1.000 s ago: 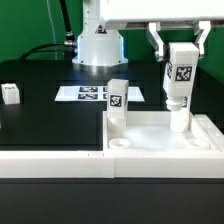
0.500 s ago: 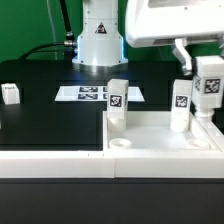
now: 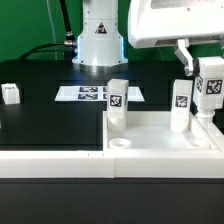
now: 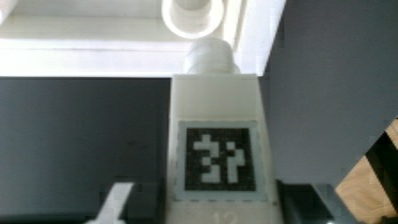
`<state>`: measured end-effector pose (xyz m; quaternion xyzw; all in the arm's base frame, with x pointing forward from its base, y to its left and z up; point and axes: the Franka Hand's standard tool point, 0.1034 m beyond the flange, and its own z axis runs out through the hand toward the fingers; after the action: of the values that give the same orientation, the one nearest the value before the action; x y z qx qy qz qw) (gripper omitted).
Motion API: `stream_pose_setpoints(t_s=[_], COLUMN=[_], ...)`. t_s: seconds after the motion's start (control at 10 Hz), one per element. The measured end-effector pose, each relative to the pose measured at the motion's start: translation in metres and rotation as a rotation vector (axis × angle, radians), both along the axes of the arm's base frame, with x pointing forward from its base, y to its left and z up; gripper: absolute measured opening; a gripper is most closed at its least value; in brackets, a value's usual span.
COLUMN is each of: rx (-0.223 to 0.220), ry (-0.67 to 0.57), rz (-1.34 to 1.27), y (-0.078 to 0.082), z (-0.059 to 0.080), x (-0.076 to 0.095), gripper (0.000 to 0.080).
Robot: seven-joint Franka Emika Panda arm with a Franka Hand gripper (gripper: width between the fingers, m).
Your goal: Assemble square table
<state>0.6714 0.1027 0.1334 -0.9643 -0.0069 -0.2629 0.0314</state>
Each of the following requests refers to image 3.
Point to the white square table top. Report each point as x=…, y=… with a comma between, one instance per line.
x=150, y=131

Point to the white sheet with markers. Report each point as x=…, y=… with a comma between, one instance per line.
x=93, y=93

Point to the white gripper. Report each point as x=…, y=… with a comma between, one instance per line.
x=156, y=23

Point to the white L-shaped fence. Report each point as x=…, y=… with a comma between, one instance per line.
x=17, y=161

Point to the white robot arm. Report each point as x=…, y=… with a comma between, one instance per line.
x=100, y=44

